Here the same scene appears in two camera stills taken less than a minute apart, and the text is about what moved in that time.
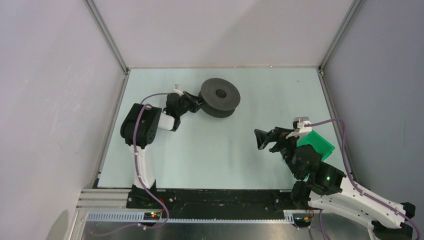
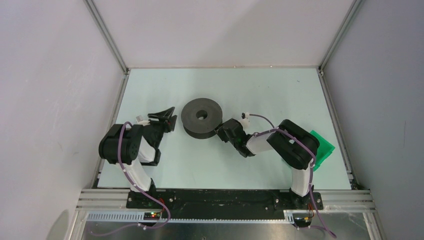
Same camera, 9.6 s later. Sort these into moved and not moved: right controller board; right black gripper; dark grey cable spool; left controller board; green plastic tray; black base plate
Moved: dark grey cable spool; right black gripper
Not moved: right controller board; black base plate; green plastic tray; left controller board
